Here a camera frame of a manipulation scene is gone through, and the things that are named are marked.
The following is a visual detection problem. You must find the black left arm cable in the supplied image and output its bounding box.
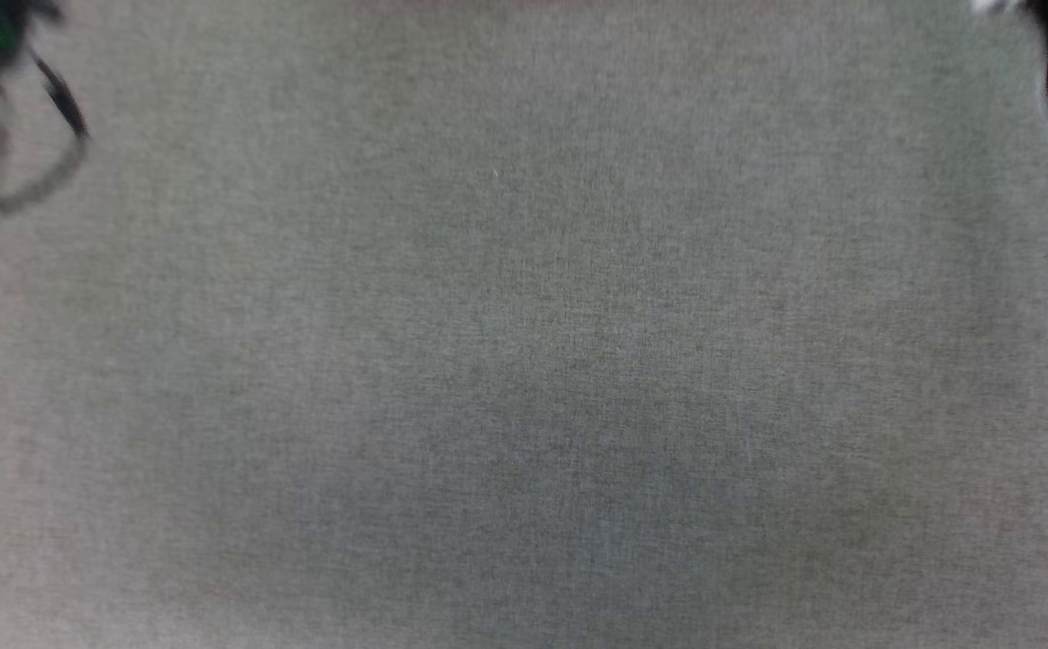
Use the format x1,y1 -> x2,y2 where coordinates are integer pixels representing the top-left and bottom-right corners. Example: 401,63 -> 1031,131
0,52 -> 92,217

